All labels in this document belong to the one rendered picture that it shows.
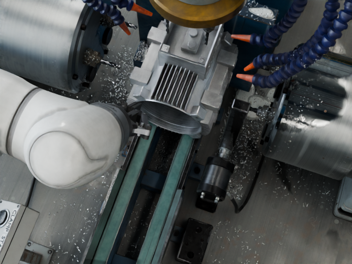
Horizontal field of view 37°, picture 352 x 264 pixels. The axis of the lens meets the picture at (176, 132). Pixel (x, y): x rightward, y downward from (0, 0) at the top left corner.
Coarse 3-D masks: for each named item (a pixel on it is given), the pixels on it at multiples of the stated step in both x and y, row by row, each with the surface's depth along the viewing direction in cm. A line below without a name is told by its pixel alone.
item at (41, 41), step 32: (0, 0) 105; (32, 0) 104; (64, 0) 104; (0, 32) 105; (32, 32) 104; (64, 32) 103; (96, 32) 114; (0, 64) 112; (32, 64) 108; (64, 64) 105; (96, 64) 111
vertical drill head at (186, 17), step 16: (160, 0) 85; (176, 0) 85; (192, 0) 83; (208, 0) 83; (224, 0) 85; (240, 0) 85; (176, 16) 84; (192, 16) 84; (208, 16) 84; (224, 16) 85; (208, 32) 93
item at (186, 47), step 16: (176, 32) 108; (192, 32) 105; (160, 48) 103; (176, 48) 106; (192, 48) 105; (208, 48) 106; (160, 64) 108; (176, 64) 105; (192, 64) 103; (208, 64) 106
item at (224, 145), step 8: (232, 104) 88; (240, 104) 88; (248, 104) 88; (232, 112) 90; (240, 112) 88; (232, 120) 93; (240, 120) 92; (232, 128) 97; (240, 128) 96; (224, 136) 102; (232, 136) 101; (224, 144) 107; (232, 144) 105
